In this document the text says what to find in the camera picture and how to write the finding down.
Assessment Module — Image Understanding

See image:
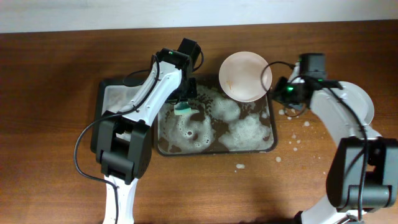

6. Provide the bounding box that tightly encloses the white plate with orange streak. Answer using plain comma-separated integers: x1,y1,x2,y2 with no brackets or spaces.
340,82,375,125

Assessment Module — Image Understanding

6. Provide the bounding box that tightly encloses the black tray with soapy foam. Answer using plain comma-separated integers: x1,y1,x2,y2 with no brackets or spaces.
90,79,153,156

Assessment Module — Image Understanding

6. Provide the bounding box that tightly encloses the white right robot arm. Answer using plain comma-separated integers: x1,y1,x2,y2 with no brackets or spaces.
272,76,397,224

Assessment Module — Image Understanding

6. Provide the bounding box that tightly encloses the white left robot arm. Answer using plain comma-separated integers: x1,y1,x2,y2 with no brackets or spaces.
93,46,204,223

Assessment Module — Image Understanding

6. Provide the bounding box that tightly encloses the green yellow sponge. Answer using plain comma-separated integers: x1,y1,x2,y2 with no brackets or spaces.
174,102,192,116

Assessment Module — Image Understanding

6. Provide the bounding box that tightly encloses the pinkish white plate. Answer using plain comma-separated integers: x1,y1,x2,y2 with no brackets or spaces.
218,52,272,103

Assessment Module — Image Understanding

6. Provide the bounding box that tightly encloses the black wash tray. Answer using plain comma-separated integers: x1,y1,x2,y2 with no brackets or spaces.
154,77,278,157

